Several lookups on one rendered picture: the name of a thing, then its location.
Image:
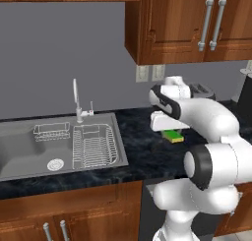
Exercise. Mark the wooden base cupboard door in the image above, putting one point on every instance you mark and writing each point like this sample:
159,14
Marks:
105,223
23,230
241,222

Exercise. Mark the round sink drain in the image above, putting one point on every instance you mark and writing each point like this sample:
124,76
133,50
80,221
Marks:
55,164

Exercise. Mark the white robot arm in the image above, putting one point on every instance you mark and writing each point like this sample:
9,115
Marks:
213,166

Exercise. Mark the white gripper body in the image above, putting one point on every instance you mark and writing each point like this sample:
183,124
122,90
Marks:
164,121

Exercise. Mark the white wall socket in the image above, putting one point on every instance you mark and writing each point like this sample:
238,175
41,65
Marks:
142,73
158,72

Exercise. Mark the silver tap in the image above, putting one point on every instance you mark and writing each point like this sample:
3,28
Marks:
78,112

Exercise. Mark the grey steel sink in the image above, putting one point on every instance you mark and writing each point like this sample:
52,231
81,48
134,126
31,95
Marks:
23,153

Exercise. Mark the black and grey appliance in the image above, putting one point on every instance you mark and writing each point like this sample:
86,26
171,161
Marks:
246,94

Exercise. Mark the dark dishwasher front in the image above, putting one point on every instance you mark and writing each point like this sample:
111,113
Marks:
147,218

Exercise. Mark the green and yellow sponge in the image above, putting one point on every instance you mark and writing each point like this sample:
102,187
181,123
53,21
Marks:
174,136

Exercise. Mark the wooden wall cupboard door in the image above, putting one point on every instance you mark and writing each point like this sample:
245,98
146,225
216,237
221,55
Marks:
238,18
174,22

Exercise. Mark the silver toaster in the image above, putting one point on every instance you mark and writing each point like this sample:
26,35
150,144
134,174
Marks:
201,90

